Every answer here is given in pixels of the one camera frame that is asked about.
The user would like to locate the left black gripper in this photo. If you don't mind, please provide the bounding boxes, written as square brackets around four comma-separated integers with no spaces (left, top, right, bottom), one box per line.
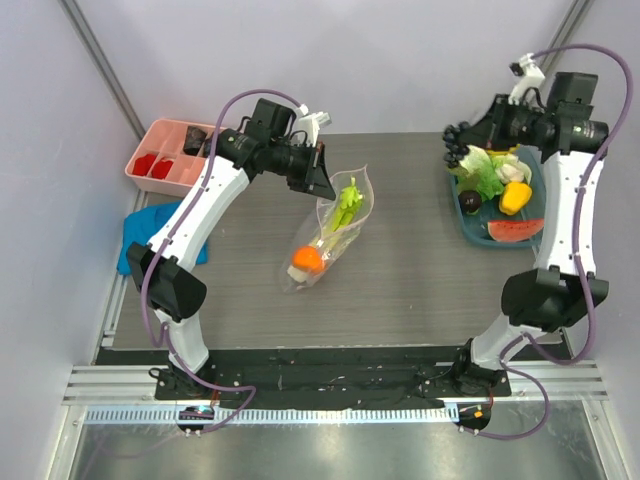
[268,140,336,200]

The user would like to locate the dark grape bunch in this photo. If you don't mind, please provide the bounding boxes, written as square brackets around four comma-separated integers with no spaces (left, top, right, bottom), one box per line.
[442,121,471,169]

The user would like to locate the green celery stalk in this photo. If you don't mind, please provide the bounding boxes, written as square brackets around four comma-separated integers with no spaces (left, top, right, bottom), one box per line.
[287,175,364,284]

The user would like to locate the clear zip top bag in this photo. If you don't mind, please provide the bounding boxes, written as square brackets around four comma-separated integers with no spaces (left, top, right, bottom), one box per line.
[279,166,375,293]

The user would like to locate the orange tangerine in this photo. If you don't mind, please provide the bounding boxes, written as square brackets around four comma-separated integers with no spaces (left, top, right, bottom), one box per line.
[291,245,325,275]

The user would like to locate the watermelon slice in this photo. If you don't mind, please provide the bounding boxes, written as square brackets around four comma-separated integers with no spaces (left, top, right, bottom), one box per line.
[487,218,544,243]

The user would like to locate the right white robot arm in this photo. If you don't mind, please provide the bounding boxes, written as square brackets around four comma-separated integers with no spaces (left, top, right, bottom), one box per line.
[443,72,614,396]

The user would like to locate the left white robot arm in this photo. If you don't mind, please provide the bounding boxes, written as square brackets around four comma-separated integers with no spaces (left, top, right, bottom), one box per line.
[127,89,336,399]

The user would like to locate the teal food tray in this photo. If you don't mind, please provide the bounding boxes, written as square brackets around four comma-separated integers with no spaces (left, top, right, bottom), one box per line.
[448,147,546,248]

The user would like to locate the white cauliflower piece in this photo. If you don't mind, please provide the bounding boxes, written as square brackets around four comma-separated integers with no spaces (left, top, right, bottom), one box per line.
[495,163,525,185]

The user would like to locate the green lettuce leaf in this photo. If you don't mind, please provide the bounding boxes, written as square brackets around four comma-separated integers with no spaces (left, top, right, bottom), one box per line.
[449,145,518,201]

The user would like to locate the yellow bell pepper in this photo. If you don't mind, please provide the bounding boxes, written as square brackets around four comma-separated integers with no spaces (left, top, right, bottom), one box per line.
[499,182,533,216]

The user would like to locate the dark purple plum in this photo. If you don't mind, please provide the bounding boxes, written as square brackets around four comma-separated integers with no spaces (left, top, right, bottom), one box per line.
[458,190,483,215]

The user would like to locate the dark rolls in tray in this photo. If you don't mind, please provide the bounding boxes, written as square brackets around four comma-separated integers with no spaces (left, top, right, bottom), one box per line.
[182,125,214,158]

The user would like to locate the pink divided tray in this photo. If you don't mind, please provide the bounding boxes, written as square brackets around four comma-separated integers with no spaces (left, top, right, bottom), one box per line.
[124,118,214,197]

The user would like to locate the red items in tray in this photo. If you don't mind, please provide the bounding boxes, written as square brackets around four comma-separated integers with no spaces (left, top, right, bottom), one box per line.
[132,153,174,180]

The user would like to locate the blue cloth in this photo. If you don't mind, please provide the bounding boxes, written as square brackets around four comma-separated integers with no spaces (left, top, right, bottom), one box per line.
[117,201,181,276]

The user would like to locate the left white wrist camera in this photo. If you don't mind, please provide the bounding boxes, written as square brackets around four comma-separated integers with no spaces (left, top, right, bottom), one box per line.
[292,104,332,146]

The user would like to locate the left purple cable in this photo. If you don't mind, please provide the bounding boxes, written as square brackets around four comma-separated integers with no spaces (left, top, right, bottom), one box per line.
[138,88,307,436]

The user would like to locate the purple cable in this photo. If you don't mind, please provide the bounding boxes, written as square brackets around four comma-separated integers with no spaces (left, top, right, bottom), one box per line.
[472,43,632,441]
[138,88,307,436]

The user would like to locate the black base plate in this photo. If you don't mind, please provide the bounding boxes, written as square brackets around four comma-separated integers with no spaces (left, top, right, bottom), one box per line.
[94,344,571,409]

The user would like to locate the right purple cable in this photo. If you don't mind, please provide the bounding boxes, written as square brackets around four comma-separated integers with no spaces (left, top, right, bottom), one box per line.
[472,43,632,441]

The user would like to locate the slotted cable duct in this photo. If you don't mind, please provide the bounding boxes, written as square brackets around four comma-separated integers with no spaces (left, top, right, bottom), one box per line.
[84,403,459,426]

